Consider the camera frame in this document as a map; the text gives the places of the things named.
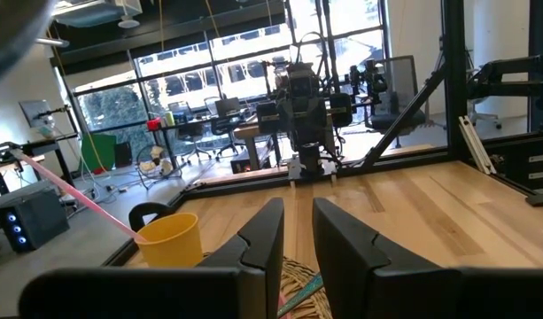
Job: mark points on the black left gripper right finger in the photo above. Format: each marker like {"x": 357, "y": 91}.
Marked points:
{"x": 355, "y": 274}

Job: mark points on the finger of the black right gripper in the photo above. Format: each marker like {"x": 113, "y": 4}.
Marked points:
{"x": 300, "y": 117}
{"x": 315, "y": 116}

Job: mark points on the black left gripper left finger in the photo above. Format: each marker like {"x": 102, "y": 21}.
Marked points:
{"x": 264, "y": 266}

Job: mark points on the pink plastic bowl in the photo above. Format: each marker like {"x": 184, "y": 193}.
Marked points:
{"x": 282, "y": 308}

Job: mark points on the pink drinking straw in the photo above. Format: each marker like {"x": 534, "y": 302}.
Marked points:
{"x": 76, "y": 195}

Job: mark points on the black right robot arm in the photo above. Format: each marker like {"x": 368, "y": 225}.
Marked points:
{"x": 311, "y": 155}

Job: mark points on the black background robot arm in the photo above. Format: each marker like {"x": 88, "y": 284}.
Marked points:
{"x": 368, "y": 80}

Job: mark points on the round woven wicker placemat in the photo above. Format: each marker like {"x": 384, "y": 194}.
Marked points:
{"x": 297, "y": 271}

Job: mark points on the black wheeled office chair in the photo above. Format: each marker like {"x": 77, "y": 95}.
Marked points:
{"x": 224, "y": 133}

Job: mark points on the black office desk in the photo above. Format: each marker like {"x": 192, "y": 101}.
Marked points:
{"x": 196, "y": 125}

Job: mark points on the black mesh office chair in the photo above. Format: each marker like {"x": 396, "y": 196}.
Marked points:
{"x": 399, "y": 102}

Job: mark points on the orange plastic cup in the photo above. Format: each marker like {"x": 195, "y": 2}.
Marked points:
{"x": 173, "y": 243}

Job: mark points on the red desk object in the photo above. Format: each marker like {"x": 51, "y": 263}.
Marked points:
{"x": 153, "y": 124}

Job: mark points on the round floor fan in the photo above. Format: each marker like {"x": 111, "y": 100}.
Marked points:
{"x": 158, "y": 166}

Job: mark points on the white aluminium extrusion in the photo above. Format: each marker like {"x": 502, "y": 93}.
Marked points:
{"x": 477, "y": 146}

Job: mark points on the round ceiling lamp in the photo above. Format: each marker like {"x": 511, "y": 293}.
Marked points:
{"x": 128, "y": 22}

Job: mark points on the green board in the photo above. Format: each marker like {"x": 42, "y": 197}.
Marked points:
{"x": 98, "y": 153}

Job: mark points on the black drawer cabinet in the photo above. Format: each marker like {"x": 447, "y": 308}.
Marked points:
{"x": 532, "y": 164}

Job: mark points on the black standing desk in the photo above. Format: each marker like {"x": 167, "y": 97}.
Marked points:
{"x": 49, "y": 146}

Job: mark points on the black computer tower blue lights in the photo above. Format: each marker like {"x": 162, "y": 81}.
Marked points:
{"x": 32, "y": 221}

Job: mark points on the ceiling air duct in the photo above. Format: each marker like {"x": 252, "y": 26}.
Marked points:
{"x": 98, "y": 11}

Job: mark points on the wall mounted screen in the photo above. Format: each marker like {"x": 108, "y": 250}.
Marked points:
{"x": 35, "y": 113}

